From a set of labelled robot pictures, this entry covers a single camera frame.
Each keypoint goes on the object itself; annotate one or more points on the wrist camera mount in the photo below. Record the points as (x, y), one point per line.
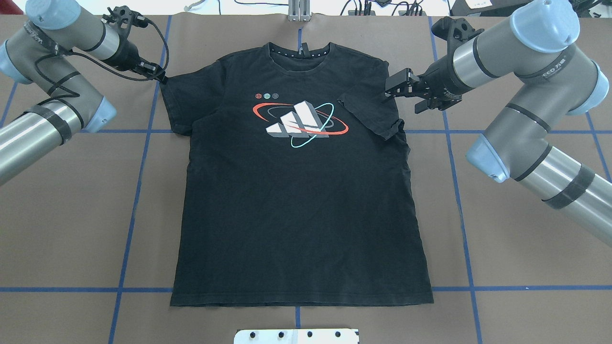
(124, 17)
(454, 31)

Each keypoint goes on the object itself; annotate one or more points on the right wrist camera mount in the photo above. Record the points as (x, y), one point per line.
(454, 31)

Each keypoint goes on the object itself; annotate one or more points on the white mast base plate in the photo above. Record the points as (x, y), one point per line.
(298, 336)

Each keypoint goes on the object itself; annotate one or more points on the black printed t-shirt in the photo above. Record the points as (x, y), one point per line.
(298, 190)

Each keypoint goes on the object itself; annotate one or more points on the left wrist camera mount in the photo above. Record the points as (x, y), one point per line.
(124, 17)

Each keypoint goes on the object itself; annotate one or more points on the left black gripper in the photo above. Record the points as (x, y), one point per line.
(125, 56)

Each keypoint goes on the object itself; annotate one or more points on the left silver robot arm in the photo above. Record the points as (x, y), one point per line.
(37, 54)

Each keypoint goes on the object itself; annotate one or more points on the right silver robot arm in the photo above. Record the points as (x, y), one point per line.
(537, 44)

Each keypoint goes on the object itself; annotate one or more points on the aluminium frame post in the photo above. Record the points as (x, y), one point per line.
(299, 11)

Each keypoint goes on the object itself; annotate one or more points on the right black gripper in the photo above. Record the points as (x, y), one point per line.
(439, 76)

